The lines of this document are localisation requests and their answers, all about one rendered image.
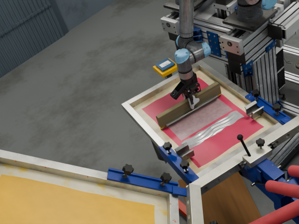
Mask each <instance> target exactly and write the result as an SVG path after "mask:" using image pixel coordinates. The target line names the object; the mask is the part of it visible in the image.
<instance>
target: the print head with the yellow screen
mask: <svg viewBox="0 0 299 224"><path fill-rule="evenodd" d="M133 171H134V168H133V167H132V165H128V164H125V166H124V167H123V169H122V170H118V169H114V168H109V169H108V172H102V171H97V170H93V169H89V168H83V167H79V166H74V165H70V164H64V163H60V162H56V161H51V160H46V159H42V158H37V157H33V156H28V155H23V154H19V153H14V152H9V151H5V150H0V224H179V208H178V195H179V196H184V197H186V214H187V224H204V219H203V209H202V196H201V187H200V186H199V185H195V184H189V185H188V186H187V188H181V187H178V183H177V182H173V181H170V180H171V179H172V177H171V176H170V174H169V173H165V172H164V173H163V174H162V175H161V177H160V179H159V178H155V177H150V176H145V175H141V174H136V173H133Z"/></svg>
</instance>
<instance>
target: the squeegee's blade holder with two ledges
mask: <svg viewBox="0 0 299 224"><path fill-rule="evenodd" d="M217 97H218V95H215V96H214V97H212V98H210V99H208V100H207V101H205V102H203V103H201V104H200V105H198V106H196V107H195V108H194V109H191V110H189V111H188V112H186V113H184V114H182V115H181V116H179V117H177V118H176V119H174V120H172V121H171V122H169V123H167V124H166V126H167V127H168V126H169V125H171V124H173V123H174V122H176V121H178V120H180V119H181V118H183V117H185V116H187V115H188V114H190V113H192V112H193V111H195V110H197V109H198V108H200V107H202V106H203V105H205V104H207V103H209V102H211V101H212V100H214V99H216V98H217Z"/></svg>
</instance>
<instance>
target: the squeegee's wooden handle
mask: <svg viewBox="0 0 299 224"><path fill-rule="evenodd" d="M219 94H221V89H220V84H219V83H218V82H214V83H213V84H211V85H209V86H207V87H206V88H204V89H202V90H201V92H199V93H195V94H193V95H194V96H195V98H199V102H198V103H197V104H195V106H194V108H195V107H196V106H198V105H200V104H201V103H203V102H205V101H207V100H208V99H210V98H212V97H214V96H215V95H219ZM189 110H191V108H190V104H189V101H188V98H186V99H185V100H183V101H181V102H179V103H178V104H176V105H174V106H173V107H170V108H169V109H167V110H165V111H164V112H162V113H160V114H158V115H157V116H156V119H157V122H158V125H159V126H160V127H161V128H162V127H165V126H166V124H167V123H169V122H171V121H172V120H174V119H176V118H177V117H179V116H181V115H182V114H184V113H186V112H188V111H189Z"/></svg>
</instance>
